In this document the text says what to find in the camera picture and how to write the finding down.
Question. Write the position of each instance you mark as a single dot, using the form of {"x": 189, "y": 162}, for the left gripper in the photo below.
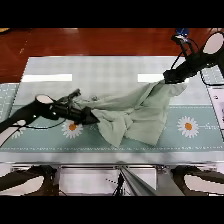
{"x": 83, "y": 116}

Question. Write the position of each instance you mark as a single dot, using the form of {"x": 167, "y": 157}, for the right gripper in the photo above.
{"x": 173, "y": 76}

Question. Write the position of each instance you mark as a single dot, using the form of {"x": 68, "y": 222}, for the pale green shirt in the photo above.
{"x": 140, "y": 113}

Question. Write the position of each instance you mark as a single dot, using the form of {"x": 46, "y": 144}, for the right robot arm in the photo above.
{"x": 200, "y": 61}

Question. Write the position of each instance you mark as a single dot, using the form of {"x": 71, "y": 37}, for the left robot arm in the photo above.
{"x": 30, "y": 111}

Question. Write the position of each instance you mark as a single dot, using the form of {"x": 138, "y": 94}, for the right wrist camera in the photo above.
{"x": 182, "y": 38}

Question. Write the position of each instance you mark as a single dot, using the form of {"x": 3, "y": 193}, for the silver frame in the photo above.
{"x": 140, "y": 186}

